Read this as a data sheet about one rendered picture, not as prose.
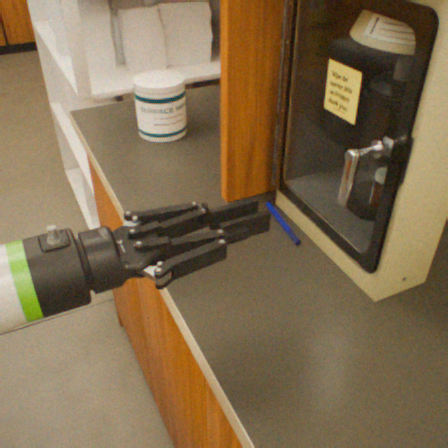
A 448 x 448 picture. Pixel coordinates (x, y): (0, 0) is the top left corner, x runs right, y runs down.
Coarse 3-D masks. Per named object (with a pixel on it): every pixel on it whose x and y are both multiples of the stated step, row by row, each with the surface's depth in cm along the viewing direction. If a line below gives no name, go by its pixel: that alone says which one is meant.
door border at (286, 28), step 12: (288, 0) 77; (288, 12) 78; (288, 24) 78; (288, 36) 79; (288, 48) 80; (288, 60) 81; (288, 72) 82; (276, 120) 90; (276, 144) 92; (408, 144) 62; (276, 156) 94; (276, 168) 95; (276, 180) 96; (396, 192) 67; (384, 240) 72
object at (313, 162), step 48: (336, 0) 67; (384, 0) 59; (336, 48) 69; (384, 48) 61; (432, 48) 55; (288, 96) 84; (384, 96) 63; (288, 144) 89; (336, 144) 75; (384, 144) 65; (288, 192) 93; (336, 192) 79; (384, 192) 68; (336, 240) 82
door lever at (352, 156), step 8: (376, 144) 66; (352, 152) 65; (360, 152) 65; (368, 152) 66; (376, 152) 66; (352, 160) 65; (344, 168) 67; (352, 168) 66; (344, 176) 67; (352, 176) 67; (344, 184) 68; (352, 184) 68; (344, 192) 68; (352, 192) 69; (344, 200) 69
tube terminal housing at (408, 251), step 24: (408, 0) 57; (432, 0) 54; (432, 72) 57; (432, 96) 58; (432, 120) 61; (432, 144) 63; (408, 168) 64; (432, 168) 66; (408, 192) 67; (432, 192) 69; (408, 216) 70; (432, 216) 73; (312, 240) 92; (408, 240) 73; (432, 240) 76; (384, 264) 74; (408, 264) 77; (384, 288) 78
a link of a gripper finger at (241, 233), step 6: (234, 228) 60; (240, 228) 60; (246, 228) 60; (228, 234) 59; (234, 234) 60; (240, 234) 60; (246, 234) 60; (216, 240) 59; (228, 240) 60; (234, 240) 60; (240, 240) 60; (222, 252) 58
